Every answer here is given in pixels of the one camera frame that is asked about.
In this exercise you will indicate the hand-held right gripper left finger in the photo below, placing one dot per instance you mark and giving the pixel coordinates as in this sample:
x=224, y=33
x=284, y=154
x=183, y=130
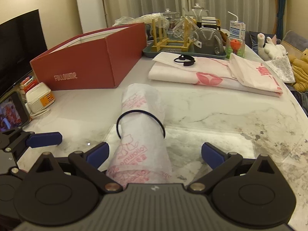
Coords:
x=97, y=155

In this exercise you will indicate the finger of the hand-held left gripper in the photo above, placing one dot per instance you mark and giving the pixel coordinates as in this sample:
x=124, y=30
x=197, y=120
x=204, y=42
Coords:
x=44, y=139

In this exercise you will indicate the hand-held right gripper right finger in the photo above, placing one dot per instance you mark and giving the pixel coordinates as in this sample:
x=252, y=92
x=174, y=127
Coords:
x=211, y=155

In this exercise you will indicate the white pink-printed shopping bag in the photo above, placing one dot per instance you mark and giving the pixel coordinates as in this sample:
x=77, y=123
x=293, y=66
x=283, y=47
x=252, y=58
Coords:
x=142, y=144

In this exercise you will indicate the black rubber band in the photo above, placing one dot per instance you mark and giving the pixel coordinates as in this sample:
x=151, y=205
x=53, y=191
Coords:
x=137, y=111

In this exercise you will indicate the large white pink folded bag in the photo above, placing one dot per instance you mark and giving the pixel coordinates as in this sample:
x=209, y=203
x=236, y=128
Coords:
x=182, y=72

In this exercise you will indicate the small folded bag red print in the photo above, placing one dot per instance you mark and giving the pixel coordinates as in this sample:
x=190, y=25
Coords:
x=247, y=72

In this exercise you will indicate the clear plastic bag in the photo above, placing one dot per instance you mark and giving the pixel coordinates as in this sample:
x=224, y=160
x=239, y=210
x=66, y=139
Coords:
x=125, y=20

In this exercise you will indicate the smartphone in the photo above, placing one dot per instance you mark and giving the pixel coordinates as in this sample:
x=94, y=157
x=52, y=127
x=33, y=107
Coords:
x=12, y=113

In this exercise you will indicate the white orange power cube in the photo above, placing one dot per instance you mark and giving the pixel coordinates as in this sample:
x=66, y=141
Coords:
x=36, y=96

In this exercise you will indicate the red white small box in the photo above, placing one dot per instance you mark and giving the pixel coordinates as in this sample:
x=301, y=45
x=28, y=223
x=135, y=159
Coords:
x=28, y=83

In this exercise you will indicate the red cardboard box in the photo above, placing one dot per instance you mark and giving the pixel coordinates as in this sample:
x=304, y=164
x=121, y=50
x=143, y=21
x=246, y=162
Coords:
x=84, y=69

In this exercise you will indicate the black television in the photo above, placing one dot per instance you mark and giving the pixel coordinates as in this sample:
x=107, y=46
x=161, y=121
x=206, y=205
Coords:
x=19, y=48

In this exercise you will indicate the orange toy in clear box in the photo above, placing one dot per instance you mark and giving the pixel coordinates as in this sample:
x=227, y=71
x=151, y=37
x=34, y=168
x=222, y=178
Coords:
x=234, y=45

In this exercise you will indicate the glass coffee server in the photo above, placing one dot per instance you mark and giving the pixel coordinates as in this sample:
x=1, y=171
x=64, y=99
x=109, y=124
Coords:
x=211, y=41

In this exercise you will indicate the green tray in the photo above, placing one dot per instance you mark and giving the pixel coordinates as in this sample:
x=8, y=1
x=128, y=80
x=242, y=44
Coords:
x=154, y=52

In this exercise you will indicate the white plush cat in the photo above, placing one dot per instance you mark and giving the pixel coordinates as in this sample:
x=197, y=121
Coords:
x=272, y=49

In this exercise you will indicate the yellow plush cat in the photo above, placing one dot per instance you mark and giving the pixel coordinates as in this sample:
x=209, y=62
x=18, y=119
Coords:
x=300, y=69

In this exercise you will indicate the milk carton with straw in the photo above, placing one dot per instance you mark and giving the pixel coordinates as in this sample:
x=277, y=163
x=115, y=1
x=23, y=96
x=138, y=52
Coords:
x=237, y=30

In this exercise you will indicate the glass cup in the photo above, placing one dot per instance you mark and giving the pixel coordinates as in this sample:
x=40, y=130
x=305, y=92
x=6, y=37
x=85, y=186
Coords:
x=160, y=26
x=182, y=28

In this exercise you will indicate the striped mug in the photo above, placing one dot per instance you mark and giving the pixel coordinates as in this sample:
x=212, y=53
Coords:
x=209, y=20

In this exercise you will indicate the white tower air conditioner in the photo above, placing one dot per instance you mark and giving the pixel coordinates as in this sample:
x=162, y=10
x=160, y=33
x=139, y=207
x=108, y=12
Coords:
x=90, y=9

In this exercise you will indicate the grey blue sofa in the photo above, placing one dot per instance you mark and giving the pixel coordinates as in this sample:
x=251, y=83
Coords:
x=292, y=37

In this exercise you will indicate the glass teapot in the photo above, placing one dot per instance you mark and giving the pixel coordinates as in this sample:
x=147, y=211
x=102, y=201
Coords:
x=197, y=12

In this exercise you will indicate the glass lidded jar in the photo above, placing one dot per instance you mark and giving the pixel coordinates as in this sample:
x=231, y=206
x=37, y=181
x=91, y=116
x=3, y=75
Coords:
x=168, y=14

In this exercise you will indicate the blue curtain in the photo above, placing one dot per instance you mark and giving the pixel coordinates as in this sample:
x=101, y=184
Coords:
x=281, y=4

